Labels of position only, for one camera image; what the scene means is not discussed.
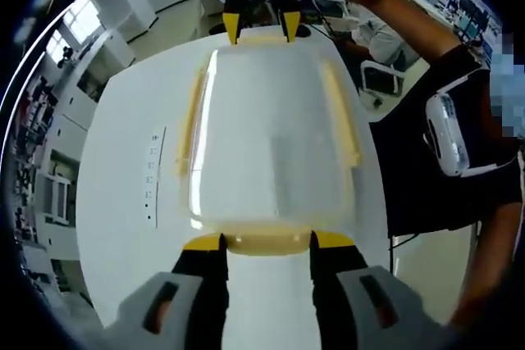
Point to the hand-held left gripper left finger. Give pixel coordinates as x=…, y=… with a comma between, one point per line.
x=184, y=305

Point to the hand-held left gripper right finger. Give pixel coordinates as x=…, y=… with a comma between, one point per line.
x=352, y=305

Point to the clear storage box yellow latches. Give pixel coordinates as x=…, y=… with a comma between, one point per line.
x=266, y=128

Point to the black oval pad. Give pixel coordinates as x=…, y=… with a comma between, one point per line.
x=304, y=32

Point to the white office chair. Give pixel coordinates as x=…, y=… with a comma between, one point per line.
x=381, y=79

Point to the white ruler strip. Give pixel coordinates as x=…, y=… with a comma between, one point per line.
x=160, y=186

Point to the operator in black shirt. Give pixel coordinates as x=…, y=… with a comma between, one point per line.
x=410, y=182

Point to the bright window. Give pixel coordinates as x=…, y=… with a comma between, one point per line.
x=82, y=18

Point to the white chest-worn device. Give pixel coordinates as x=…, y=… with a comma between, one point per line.
x=445, y=137

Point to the row of white cabinets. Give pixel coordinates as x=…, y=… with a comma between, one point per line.
x=61, y=128

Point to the blue wall display board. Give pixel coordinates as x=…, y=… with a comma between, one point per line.
x=459, y=1

